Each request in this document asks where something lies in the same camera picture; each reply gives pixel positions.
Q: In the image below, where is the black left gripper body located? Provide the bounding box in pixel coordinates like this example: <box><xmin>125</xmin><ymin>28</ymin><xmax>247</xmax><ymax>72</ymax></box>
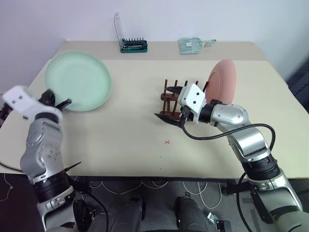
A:
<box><xmin>39</xmin><ymin>88</ymin><xmax>61</xmax><ymax>109</ymax></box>

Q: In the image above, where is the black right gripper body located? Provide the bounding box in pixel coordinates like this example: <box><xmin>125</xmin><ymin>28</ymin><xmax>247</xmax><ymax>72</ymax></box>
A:
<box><xmin>177</xmin><ymin>105</ymin><xmax>194</xmax><ymax>127</ymax></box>

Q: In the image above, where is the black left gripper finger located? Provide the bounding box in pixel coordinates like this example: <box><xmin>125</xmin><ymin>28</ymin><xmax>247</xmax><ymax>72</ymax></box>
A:
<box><xmin>56</xmin><ymin>98</ymin><xmax>72</xmax><ymax>111</ymax></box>

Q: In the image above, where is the green plate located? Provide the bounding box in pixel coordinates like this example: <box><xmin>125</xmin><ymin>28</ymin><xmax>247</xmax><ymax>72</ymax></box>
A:
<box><xmin>44</xmin><ymin>50</ymin><xmax>113</xmax><ymax>112</ymax></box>

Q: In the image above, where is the dark wooden dish rack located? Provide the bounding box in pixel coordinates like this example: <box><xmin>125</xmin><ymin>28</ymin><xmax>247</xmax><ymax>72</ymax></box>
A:
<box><xmin>160</xmin><ymin>79</ymin><xmax>210</xmax><ymax>119</ymax></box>

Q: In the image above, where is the clear plastic bag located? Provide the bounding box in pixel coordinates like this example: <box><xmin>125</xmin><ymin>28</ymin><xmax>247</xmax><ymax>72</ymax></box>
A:
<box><xmin>178</xmin><ymin>37</ymin><xmax>217</xmax><ymax>56</ymax></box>

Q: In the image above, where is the pink plate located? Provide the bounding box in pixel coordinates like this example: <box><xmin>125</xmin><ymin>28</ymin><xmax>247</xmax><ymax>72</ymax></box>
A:
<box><xmin>204</xmin><ymin>59</ymin><xmax>238</xmax><ymax>105</ymax></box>

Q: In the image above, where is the green screwdriver bit set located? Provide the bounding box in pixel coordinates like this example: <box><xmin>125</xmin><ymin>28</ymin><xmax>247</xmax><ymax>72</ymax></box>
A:
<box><xmin>113</xmin><ymin>11</ymin><xmax>149</xmax><ymax>54</ymax></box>

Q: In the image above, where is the dark grey rounded shape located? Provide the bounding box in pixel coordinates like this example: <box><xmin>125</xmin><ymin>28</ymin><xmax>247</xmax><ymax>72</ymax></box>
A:
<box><xmin>112</xmin><ymin>194</ymin><xmax>147</xmax><ymax>232</ymax></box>
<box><xmin>173</xmin><ymin>195</ymin><xmax>214</xmax><ymax>232</ymax></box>

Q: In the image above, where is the silver metal clamp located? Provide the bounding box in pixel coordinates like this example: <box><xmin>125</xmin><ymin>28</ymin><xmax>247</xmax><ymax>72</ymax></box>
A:
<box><xmin>206</xmin><ymin>211</ymin><xmax>231</xmax><ymax>229</ymax></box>

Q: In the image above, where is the dark radiator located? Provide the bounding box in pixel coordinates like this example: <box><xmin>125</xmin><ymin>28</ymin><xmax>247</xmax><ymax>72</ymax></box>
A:
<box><xmin>286</xmin><ymin>54</ymin><xmax>309</xmax><ymax>108</ymax></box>

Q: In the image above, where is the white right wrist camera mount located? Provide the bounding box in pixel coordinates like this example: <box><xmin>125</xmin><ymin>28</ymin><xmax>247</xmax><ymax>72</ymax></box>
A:
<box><xmin>177</xmin><ymin>83</ymin><xmax>207</xmax><ymax>124</ymax></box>

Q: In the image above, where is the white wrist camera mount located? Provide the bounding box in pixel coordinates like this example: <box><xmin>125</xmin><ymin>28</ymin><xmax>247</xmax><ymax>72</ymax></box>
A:
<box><xmin>177</xmin><ymin>83</ymin><xmax>207</xmax><ymax>124</ymax></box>
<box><xmin>2</xmin><ymin>85</ymin><xmax>64</xmax><ymax>120</ymax></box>

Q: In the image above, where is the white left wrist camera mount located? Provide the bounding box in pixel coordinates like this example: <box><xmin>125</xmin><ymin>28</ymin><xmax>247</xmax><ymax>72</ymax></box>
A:
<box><xmin>2</xmin><ymin>85</ymin><xmax>64</xmax><ymax>120</ymax></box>

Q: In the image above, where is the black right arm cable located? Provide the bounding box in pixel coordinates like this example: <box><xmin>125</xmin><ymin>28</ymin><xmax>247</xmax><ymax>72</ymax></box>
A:
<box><xmin>180</xmin><ymin>113</ymin><xmax>277</xmax><ymax>232</ymax></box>

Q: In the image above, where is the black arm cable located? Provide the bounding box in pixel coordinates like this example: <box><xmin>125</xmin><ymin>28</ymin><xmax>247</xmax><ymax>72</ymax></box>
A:
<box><xmin>180</xmin><ymin>113</ymin><xmax>277</xmax><ymax>232</ymax></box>
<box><xmin>0</xmin><ymin>160</ymin><xmax>111</xmax><ymax>232</ymax></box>

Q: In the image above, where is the black table frame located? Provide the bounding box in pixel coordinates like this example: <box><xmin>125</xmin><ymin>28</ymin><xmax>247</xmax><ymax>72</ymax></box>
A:
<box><xmin>76</xmin><ymin>175</ymin><xmax>252</xmax><ymax>196</ymax></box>

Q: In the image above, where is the black cable tie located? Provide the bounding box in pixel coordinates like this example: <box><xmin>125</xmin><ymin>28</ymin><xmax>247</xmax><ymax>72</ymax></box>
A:
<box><xmin>63</xmin><ymin>161</ymin><xmax>82</xmax><ymax>174</ymax></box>

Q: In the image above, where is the white floor cable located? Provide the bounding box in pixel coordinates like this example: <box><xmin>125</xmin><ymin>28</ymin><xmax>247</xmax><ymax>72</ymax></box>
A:
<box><xmin>182</xmin><ymin>180</ymin><xmax>225</xmax><ymax>209</ymax></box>
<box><xmin>88</xmin><ymin>179</ymin><xmax>170</xmax><ymax>197</ymax></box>

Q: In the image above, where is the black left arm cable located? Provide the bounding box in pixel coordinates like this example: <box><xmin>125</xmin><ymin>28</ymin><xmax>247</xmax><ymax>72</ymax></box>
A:
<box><xmin>0</xmin><ymin>160</ymin><xmax>111</xmax><ymax>232</ymax></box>

